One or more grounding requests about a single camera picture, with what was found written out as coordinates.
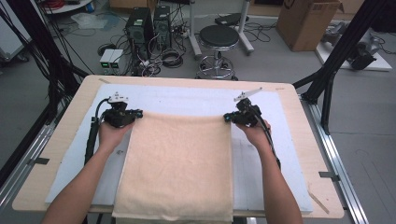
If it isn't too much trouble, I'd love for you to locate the white desk leg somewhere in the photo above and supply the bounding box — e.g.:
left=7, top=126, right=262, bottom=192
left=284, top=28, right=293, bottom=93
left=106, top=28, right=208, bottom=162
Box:
left=237, top=0, right=255, bottom=56
left=188, top=0, right=204, bottom=60

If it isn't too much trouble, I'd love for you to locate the cream towel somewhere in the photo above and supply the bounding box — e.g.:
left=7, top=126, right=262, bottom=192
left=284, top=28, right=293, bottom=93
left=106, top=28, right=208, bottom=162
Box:
left=111, top=111, right=235, bottom=223

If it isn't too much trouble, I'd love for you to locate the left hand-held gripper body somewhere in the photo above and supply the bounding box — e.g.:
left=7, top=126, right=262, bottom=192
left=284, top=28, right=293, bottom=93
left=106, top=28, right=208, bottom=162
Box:
left=101, top=91, right=138, bottom=129

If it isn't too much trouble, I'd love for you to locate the person's left hand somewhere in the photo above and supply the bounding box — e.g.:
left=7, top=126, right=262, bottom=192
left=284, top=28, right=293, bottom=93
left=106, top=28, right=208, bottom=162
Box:
left=97, top=119, right=136, bottom=154

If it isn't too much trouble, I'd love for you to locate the grey tape piece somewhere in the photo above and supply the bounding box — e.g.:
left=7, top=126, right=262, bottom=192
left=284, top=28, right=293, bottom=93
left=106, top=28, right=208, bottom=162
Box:
left=318, top=171, right=341, bottom=182
left=27, top=157, right=50, bottom=166

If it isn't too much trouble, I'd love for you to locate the black round stool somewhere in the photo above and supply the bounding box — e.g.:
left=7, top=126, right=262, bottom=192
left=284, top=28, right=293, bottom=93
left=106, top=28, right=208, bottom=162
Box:
left=195, top=24, right=240, bottom=81

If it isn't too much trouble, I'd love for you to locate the black frame stand with cables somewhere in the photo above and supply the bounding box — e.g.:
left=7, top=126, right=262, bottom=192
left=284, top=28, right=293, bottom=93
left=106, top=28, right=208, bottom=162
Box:
left=0, top=0, right=90, bottom=125

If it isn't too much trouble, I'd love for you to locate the white round table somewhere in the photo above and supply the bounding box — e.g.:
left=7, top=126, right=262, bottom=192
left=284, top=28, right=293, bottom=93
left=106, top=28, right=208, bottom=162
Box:
left=40, top=0, right=94, bottom=15

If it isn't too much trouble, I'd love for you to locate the flat black case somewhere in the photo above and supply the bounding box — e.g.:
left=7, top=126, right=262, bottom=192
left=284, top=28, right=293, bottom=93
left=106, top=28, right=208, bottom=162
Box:
left=214, top=12, right=250, bottom=26

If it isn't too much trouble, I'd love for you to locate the white board with robot parts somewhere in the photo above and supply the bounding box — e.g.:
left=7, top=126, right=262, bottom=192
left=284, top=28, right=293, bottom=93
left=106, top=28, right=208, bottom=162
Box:
left=315, top=21, right=393, bottom=72

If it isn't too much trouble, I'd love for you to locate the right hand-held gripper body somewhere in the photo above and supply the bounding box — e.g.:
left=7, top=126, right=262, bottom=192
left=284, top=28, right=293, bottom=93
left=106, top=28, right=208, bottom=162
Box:
left=231, top=87, right=263, bottom=128

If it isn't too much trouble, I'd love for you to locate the person's right hand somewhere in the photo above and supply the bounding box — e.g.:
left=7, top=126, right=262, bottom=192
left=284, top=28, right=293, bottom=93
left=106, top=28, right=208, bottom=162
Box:
left=234, top=119, right=273, bottom=152

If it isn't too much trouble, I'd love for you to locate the white foam mat with grid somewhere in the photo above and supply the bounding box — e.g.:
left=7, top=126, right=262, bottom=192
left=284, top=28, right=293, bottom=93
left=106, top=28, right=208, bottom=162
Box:
left=45, top=83, right=314, bottom=214

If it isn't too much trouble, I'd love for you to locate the coil of black cable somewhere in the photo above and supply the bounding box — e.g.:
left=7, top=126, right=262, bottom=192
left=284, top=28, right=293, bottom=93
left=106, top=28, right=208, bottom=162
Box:
left=161, top=49, right=185, bottom=69

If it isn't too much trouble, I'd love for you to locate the thin wooden stick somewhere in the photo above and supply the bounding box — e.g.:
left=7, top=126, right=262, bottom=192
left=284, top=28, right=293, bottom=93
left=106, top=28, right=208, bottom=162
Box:
left=307, top=189, right=331, bottom=215

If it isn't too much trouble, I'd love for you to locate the wide black computer tower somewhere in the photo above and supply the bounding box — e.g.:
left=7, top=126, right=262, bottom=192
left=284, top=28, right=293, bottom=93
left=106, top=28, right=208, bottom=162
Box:
left=125, top=7, right=154, bottom=61

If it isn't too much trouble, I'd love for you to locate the white power supply unit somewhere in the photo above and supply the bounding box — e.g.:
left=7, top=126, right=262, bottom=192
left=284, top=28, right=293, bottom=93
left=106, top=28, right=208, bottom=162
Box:
left=108, top=49, right=125, bottom=76
left=99, top=49, right=116, bottom=76

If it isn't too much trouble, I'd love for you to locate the large cardboard box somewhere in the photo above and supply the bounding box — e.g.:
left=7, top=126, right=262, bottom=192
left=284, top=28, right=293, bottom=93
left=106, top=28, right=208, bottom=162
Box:
left=276, top=0, right=344, bottom=52

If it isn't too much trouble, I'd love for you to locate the aluminium rail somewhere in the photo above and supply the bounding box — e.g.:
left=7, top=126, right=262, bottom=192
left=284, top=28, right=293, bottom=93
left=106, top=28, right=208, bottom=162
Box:
left=0, top=124, right=55, bottom=207
left=300, top=94, right=370, bottom=224

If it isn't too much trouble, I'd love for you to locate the black sleeved gripper cable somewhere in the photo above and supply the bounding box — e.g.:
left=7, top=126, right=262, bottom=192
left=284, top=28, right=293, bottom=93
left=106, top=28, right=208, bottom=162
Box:
left=83, top=97, right=111, bottom=166

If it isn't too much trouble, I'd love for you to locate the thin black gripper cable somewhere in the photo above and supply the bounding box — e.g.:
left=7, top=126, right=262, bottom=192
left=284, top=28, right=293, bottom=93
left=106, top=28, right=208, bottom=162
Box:
left=253, top=106, right=282, bottom=171

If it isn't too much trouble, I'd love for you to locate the narrow black computer tower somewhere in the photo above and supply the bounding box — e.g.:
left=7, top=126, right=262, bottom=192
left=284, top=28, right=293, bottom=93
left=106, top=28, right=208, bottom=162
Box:
left=152, top=5, right=173, bottom=50

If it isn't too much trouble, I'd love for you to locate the clear plastic bag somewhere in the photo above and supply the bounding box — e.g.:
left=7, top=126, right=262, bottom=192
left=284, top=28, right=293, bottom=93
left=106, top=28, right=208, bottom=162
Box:
left=70, top=12, right=108, bottom=31

